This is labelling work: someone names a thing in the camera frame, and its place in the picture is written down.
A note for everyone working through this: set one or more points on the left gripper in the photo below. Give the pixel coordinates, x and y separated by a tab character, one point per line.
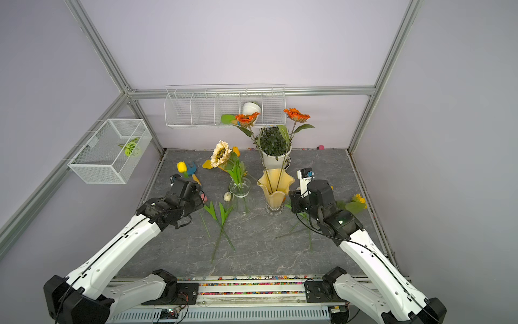
199	204

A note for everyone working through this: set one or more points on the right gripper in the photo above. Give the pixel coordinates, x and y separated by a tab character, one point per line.
295	200

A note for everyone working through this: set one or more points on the white tulip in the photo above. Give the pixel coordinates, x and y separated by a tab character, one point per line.
224	212

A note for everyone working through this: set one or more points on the yellow fluted vase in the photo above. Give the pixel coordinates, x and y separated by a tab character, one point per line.
275	184

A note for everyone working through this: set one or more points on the clear glass vase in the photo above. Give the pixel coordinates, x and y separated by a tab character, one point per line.
240	195

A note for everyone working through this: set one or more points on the cream gerbera flower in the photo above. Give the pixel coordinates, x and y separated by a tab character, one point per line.
221	155

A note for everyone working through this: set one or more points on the orange tulip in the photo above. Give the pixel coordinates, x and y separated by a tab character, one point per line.
236	151

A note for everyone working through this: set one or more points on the orange gerbera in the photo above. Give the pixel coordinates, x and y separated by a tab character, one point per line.
296	115
247	119

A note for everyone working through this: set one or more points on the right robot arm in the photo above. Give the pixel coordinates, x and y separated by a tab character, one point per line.
364	251

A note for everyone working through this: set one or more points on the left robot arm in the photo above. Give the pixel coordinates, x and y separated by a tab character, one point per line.
83	296

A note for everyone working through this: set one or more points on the blue toy rake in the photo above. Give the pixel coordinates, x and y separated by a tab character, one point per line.
192	172

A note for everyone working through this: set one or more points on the yellow toy shovel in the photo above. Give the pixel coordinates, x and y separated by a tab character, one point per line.
208	165

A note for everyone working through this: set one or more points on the yellow gerbera right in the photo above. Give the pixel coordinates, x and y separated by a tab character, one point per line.
355	206

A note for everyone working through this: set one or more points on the potted green plant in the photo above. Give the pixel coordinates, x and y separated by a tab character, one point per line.
270	161

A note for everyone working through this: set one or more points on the green toy shovel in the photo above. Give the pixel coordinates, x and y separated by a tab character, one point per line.
228	119

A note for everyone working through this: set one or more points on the white empty pot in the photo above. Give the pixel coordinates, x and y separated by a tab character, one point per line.
250	108

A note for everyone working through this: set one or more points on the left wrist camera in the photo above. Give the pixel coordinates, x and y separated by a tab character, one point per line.
173	178

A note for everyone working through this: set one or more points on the small white wire basket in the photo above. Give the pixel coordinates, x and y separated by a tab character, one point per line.
101	160

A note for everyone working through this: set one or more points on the long white wire basket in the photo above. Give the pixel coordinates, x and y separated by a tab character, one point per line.
203	105

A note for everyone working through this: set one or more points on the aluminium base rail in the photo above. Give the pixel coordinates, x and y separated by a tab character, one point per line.
253	290

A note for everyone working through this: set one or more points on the aluminium frame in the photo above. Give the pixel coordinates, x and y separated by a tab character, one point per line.
130	98

